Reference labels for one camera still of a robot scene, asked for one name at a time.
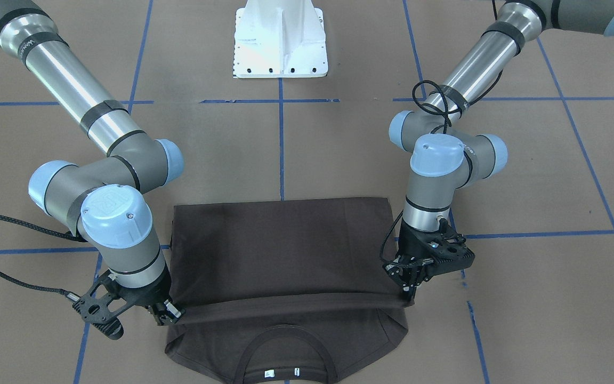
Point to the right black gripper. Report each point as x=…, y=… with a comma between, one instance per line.
x=145, y=294

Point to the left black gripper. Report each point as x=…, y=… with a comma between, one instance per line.
x=411, y=244

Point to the dark brown t-shirt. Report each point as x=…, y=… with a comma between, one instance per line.
x=283, y=291

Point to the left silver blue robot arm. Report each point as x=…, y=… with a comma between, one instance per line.
x=443, y=159

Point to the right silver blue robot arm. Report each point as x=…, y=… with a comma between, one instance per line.
x=94, y=185

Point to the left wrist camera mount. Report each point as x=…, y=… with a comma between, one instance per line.
x=448, y=250

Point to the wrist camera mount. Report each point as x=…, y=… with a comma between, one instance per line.
x=94, y=306
x=448, y=250

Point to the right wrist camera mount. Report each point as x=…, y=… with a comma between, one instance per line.
x=94, y=306

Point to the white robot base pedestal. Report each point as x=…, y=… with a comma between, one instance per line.
x=280, y=39

